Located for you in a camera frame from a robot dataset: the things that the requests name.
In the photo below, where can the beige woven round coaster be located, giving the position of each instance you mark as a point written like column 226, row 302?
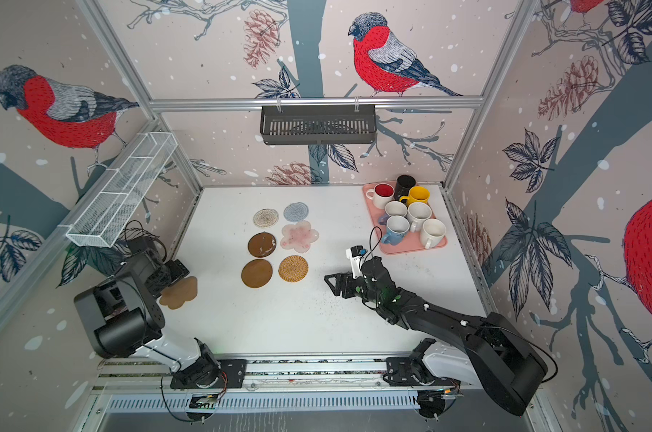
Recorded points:
column 265, row 218

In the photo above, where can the rattan woven round coaster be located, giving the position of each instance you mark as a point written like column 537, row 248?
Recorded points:
column 293, row 269

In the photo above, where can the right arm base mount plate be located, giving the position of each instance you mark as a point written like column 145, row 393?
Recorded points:
column 405, row 372

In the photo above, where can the white mesh wire shelf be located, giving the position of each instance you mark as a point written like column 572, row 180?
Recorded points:
column 106, row 215

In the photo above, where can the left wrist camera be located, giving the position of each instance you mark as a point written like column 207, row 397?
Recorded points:
column 141, row 244

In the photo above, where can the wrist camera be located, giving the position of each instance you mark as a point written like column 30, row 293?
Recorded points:
column 355, row 255
column 141, row 244

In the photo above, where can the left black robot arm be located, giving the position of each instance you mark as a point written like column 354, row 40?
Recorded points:
column 122, row 318

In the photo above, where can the small white cup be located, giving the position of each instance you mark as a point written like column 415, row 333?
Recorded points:
column 395, row 208

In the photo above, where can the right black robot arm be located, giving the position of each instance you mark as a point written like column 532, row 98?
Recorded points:
column 507, row 366

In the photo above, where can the yellow mug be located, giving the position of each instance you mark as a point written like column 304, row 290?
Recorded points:
column 417, row 194

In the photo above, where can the blue woven round coaster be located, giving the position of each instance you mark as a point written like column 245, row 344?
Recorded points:
column 296, row 212

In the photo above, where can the black hanging wire basket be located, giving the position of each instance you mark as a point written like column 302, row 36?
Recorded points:
column 318, row 124

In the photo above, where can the aluminium front rail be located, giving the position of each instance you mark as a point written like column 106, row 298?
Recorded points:
column 284, row 373

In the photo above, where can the black mug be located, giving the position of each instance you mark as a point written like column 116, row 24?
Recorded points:
column 404, row 184

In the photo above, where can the pink flower resin coaster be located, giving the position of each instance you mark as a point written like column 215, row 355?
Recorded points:
column 299, row 236

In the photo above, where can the light blue mug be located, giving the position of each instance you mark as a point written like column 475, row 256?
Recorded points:
column 397, row 229

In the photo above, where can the brown wooden round coaster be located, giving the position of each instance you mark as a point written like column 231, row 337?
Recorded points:
column 257, row 273

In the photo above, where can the white mug red inside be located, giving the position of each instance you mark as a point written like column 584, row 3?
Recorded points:
column 380, row 195

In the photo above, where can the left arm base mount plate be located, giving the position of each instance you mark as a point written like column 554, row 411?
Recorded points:
column 229, row 373

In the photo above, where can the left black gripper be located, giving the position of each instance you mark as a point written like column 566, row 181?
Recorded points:
column 176, row 270

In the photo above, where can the pink rectangular tray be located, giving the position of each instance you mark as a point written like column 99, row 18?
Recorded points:
column 412, row 241

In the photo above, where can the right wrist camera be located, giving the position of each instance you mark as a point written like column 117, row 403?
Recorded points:
column 355, row 255

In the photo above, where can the dark brown scratched round coaster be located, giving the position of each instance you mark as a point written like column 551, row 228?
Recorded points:
column 262, row 245

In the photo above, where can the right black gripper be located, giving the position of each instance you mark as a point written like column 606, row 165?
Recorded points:
column 337, row 287

